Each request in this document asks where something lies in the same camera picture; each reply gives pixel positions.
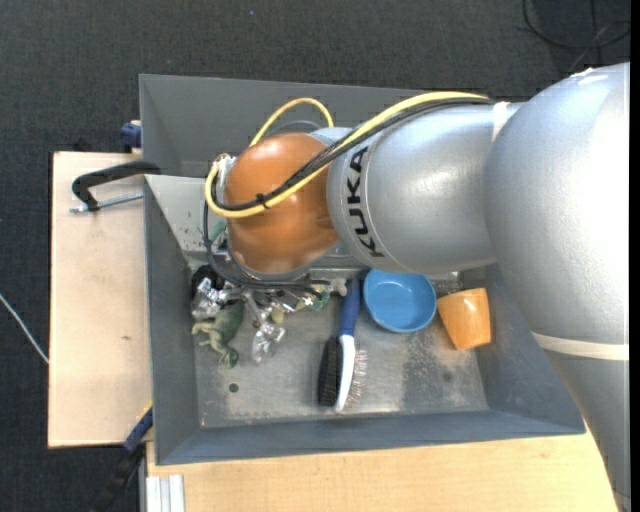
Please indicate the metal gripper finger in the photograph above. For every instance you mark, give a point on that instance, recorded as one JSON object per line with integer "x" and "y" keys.
{"x": 208, "y": 299}
{"x": 267, "y": 341}

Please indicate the green toy dinosaur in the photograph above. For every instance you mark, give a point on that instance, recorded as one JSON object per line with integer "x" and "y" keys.
{"x": 226, "y": 326}

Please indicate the grey metal bin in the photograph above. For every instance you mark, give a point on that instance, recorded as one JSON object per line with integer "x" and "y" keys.
{"x": 280, "y": 395}

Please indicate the blue and white brush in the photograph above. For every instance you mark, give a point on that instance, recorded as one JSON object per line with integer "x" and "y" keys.
{"x": 345, "y": 360}

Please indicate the pale wood board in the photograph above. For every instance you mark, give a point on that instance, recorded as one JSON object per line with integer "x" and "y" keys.
{"x": 97, "y": 310}

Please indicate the blue bowl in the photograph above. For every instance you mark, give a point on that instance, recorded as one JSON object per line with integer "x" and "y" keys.
{"x": 400, "y": 300}

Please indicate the orange cup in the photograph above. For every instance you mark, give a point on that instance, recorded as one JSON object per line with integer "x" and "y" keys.
{"x": 467, "y": 320}

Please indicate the black cylinder on white bracket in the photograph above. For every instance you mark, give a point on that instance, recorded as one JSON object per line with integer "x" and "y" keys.
{"x": 202, "y": 276}

